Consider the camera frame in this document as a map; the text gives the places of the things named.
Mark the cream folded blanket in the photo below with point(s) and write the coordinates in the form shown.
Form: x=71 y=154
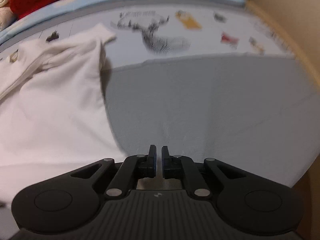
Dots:
x=6 y=14

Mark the grey deer print bedsheet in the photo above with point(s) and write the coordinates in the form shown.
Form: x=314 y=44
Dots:
x=208 y=82

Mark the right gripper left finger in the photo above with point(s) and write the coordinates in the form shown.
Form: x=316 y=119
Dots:
x=131 y=170

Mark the white long sleeve garment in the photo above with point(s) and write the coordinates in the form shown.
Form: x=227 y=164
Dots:
x=52 y=104

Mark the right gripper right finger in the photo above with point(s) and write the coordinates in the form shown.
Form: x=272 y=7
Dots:
x=186 y=171

